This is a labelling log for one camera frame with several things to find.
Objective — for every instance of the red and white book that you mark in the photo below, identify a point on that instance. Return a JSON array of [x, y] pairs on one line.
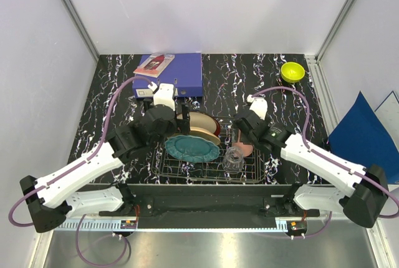
[[154, 65]]

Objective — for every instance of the beige painted plate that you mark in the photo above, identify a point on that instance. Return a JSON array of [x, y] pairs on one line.
[[204, 134]]

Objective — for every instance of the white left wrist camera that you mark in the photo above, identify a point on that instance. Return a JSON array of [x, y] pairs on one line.
[[163, 94]]

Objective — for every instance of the yellow-green bowl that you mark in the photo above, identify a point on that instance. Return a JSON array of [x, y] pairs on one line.
[[292, 72]]

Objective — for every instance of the red and black plate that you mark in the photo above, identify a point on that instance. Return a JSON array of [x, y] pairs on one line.
[[203, 121]]

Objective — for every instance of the blue lever arch binder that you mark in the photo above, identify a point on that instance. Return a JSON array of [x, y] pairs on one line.
[[184, 72]]

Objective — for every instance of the dark blue binder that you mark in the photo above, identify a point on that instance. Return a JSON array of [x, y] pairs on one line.
[[361, 138]]

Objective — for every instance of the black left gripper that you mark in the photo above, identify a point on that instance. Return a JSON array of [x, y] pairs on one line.
[[181, 126]]

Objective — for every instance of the teal scalloped plate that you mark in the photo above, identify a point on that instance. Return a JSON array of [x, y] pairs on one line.
[[191, 149]]

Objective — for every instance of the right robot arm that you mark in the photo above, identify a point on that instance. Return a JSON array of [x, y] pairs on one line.
[[357, 192]]

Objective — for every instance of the pink plastic cup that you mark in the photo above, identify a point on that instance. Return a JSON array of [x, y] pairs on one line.
[[238, 142]]

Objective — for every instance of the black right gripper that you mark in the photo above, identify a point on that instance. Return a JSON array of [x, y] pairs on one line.
[[269, 124]]

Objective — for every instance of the metal wire dish rack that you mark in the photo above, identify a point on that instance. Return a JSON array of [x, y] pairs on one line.
[[167, 167]]

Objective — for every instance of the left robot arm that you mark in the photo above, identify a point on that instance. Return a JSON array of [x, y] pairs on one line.
[[56, 197]]

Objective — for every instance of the clear glass cup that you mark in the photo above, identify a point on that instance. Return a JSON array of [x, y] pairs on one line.
[[233, 161]]

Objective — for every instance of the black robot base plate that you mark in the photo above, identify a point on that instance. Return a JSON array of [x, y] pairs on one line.
[[207, 206]]

